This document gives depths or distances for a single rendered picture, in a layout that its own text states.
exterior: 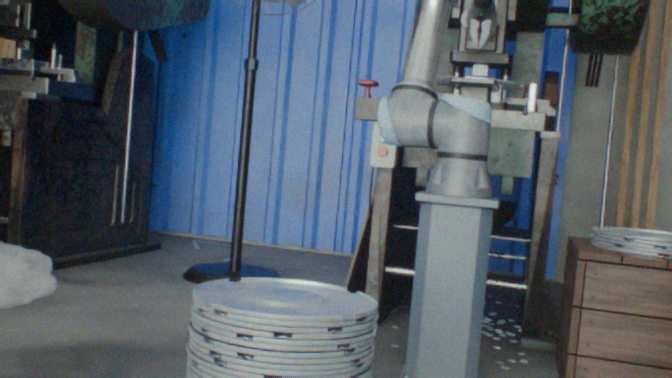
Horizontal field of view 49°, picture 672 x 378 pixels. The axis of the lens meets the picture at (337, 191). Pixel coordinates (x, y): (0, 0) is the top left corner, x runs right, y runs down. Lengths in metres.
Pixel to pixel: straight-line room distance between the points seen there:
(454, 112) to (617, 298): 0.56
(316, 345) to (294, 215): 2.81
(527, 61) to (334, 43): 1.36
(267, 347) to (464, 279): 0.74
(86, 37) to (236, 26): 0.99
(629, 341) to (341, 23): 2.47
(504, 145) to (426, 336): 0.80
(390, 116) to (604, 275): 0.61
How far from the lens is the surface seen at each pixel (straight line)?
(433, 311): 1.71
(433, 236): 1.69
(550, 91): 2.81
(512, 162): 2.31
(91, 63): 3.27
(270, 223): 3.86
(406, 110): 1.75
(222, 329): 1.11
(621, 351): 1.84
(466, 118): 1.70
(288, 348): 1.06
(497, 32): 2.48
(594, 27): 2.41
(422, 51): 1.83
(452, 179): 1.69
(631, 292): 1.81
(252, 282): 1.30
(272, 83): 3.90
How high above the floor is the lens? 0.53
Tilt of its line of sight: 3 degrees down
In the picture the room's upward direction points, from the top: 5 degrees clockwise
